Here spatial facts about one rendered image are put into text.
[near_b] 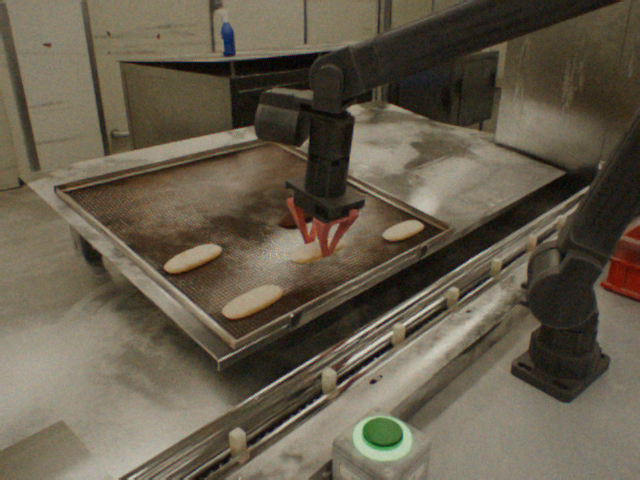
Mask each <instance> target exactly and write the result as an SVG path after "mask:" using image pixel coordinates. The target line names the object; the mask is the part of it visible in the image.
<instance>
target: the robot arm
mask: <svg viewBox="0 0 640 480"><path fill-rule="evenodd" d="M622 1H625V0H467V1H465V2H464V1H462V2H460V3H457V4H455V5H452V6H450V7H447V8H445V9H442V10H440V11H437V12H435V13H432V14H430V15H427V16H426V17H423V18H421V19H418V20H416V21H413V22H411V23H408V24H406V25H403V26H399V27H398V28H396V29H390V30H388V31H385V32H382V33H380V34H377V35H375V36H372V37H370V38H367V39H365V40H362V41H360V42H357V43H356V44H352V45H349V46H346V47H344V48H341V49H339V50H336V51H334V52H331V53H329V54H326V55H324V56H321V57H319V58H318V59H317V60H316V61H315V62H314V63H313V64H312V66H311V68H310V71H309V84H310V87H311V89H312V91H311V90H302V89H300V90H296V89H287V88H280V87H275V88H272V89H270V90H267V91H264V92H262V93H261V94H260V97H259V104H258V107H257V109H256V113H255V118H254V133H255V136H256V137H257V138H258V139H261V140H265V141H269V142H274V143H278V144H283V145H287V146H291V147H296V148H300V147H301V146H302V145H303V144H304V142H305V141H306V140H307V139H308V137H309V144H308V155H307V165H306V175H302V176H298V177H294V178H290V179H286V181H285V190H288V189H292V190H294V194H293V197H291V198H288V199H287V205H288V207H289V209H290V211H291V213H292V215H293V217H294V219H295V221H296V223H297V225H298V227H299V230H300V232H301V235H302V237H303V240H304V243H305V244H308V243H311V242H314V240H315V238H316V236H317V235H318V240H319V245H320V249H321V253H322V256H323V257H324V258H325V257H328V256H330V255H332V253H333V251H334V250H335V248H336V246H337V244H338V243H339V241H340V239H341V238H342V236H343V235H344V234H345V233H346V232H347V230H348V229H349V228H350V227H351V226H352V224H353V223H354V222H355V221H356V220H357V218H358V217H359V213H360V212H359V211H358V210H357V209H360V208H363V207H365V201H366V197H365V196H363V195H362V194H360V193H358V192H356V191H355V190H351V189H349V188H348V187H347V179H348V172H349V165H350V157H351V150H352V143H353V135H354V128H355V121H356V117H355V116H354V115H352V112H348V110H346V109H348V108H349V107H351V106H353V105H354V104H356V103H357V98H358V95H360V94H362V93H364V92H366V91H368V90H370V89H372V88H375V87H378V86H380V87H381V86H384V85H386V84H389V83H392V82H395V81H397V80H400V79H402V78H405V77H407V76H412V75H413V74H416V73H418V72H421V71H424V70H427V69H430V68H432V67H435V66H438V65H441V64H443V63H445V62H448V61H451V60H454V59H457V58H460V57H462V56H465V55H468V54H471V53H474V52H476V51H482V50H485V49H488V48H490V47H493V46H495V45H498V44H503V43H504V42H506V41H509V40H512V39H515V38H518V37H520V36H523V35H526V34H529V33H532V32H534V31H536V30H539V29H542V28H548V27H550V26H553V25H556V24H559V23H562V22H564V21H567V20H569V19H572V18H575V17H578V16H580V15H583V14H586V13H589V12H592V11H594V10H597V9H599V8H600V9H602V8H606V7H608V6H610V5H613V4H616V3H619V2H622ZM639 209H640V106H639V107H638V109H636V111H635V113H634V114H633V116H632V117H631V119H630V121H629V122H628V124H627V125H626V129H625V130H624V132H623V133H622V135H621V137H620V138H619V140H618V142H617V143H616V145H615V146H614V148H613V150H612V151H611V153H610V154H609V155H608V157H607V158H606V160H605V161H604V163H603V165H602V166H601V169H600V171H599V173H598V174H597V176H596V177H595V179H594V181H593V182H592V184H591V185H590V187H589V189H588V190H587V192H586V193H585V195H584V197H583V198H582V200H581V201H580V203H579V204H578V206H577V207H576V209H575V210H574V212H573V213H572V214H571V216H570V217H568V218H567V220H566V221H565V223H564V224H563V226H562V227H561V229H560V231H559V232H558V234H557V239H555V240H550V241H546V242H544V243H542V244H540V245H539V246H537V247H536V248H535V249H534V250H533V251H532V253H531V254H530V259H529V261H528V265H527V282H521V288H523V289H525V290H527V295H521V297H520V305H522V306H524V307H527V308H529V309H530V311H531V313H532V315H533V316H534V317H535V318H536V319H537V320H538V321H540V322H541V325H540V326H539V327H537V328H536V329H535V330H534V331H531V336H530V342H529V347H528V350H527V351H525V352H524V353H522V354H521V355H519V356H518V357H517V358H515V359H514V360H513V362H512V367H511V375H512V376H513V377H515V378H517V379H519V380H521V381H524V382H526V383H528V384H530V385H532V386H533V387H535V388H537V389H539V390H541V391H543V392H544V393H546V394H548V395H549V396H551V397H553V398H554V399H556V400H558V401H560V402H562V403H571V402H572V401H573V400H575V399H576V398H577V397H578V396H579V395H580V394H581V393H583V392H584V391H585V390H586V388H587V387H588V386H589V385H591V384H592V383H593V382H594V381H595V380H596V379H597V378H599V377H600V376H601V375H602V374H603V373H604V372H605V371H607V370H608V368H609V364H610V360H611V357H610V356H609V355H608V354H606V353H604V352H601V351H602V349H601V348H600V347H599V344H598V342H597V335H598V327H599V322H600V320H599V319H598V318H599V314H600V312H599V307H598V303H597V299H596V293H595V290H594V284H595V283H596V282H597V280H598V279H599V277H600V276H601V274H602V273H603V269H604V268H605V265H606V263H607V262H608V260H609V259H610V257H611V256H612V254H613V252H614V251H615V248H616V246H617V243H618V241H619V239H620V238H621V236H622V234H623V233H624V231H625V230H626V228H627V227H628V225H629V224H630V222H632V220H633V219H634V217H635V214H636V213H637V211H638V210H639ZM304 210H305V211H306V212H308V213H309V214H311V215H312V216H313V223H312V226H311V230H310V233H309V232H308V229H307V226H306V223H305V220H304V216H303V213H302V212H303V211H304ZM338 223H340V224H339V226H338V228H337V230H336V232H335V234H334V236H333V238H332V240H331V243H330V245H329V246H328V236H329V230H330V229H331V227H332V225H335V224H338Z"/></svg>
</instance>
